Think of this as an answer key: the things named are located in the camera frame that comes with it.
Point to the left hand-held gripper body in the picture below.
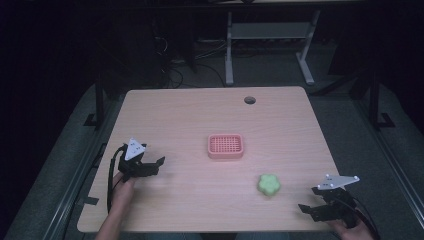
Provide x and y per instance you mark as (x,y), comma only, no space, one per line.
(132,151)

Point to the person's left hand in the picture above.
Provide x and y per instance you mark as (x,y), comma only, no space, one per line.
(122,193)

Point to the pink soap dish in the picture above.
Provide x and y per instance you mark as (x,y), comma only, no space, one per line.
(225,146)

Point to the black metal stand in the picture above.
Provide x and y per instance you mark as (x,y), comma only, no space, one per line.
(375,100)
(99,103)

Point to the white metal desk frame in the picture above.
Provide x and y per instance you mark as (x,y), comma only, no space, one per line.
(270,30)

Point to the person's right hand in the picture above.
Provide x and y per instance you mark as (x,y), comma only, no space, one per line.
(353,233)

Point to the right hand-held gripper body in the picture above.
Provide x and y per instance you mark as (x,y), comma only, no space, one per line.
(337,196)

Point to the dark tape strip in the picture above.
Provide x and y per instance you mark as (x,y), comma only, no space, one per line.
(90,200)

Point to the green flower-shaped soap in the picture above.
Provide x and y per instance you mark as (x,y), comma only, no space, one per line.
(269,184)

